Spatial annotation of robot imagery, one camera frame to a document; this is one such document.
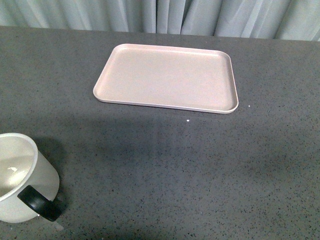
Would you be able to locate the white smiley mug black handle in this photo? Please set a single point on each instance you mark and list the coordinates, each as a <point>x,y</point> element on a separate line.
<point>28,182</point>

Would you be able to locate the beige rectangular tray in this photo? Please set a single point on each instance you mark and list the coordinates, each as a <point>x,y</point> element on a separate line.
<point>171,77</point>

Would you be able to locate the light grey curtain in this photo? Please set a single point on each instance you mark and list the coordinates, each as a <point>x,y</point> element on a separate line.
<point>260,19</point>

